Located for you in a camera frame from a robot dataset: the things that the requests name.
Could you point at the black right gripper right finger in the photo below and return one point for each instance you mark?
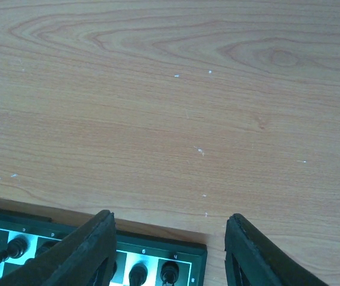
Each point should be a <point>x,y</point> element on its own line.
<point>253,259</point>

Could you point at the black white chessboard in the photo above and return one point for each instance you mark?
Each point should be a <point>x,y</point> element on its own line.
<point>132,248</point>

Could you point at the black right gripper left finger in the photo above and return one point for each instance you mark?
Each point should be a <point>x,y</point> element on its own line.
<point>75,259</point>

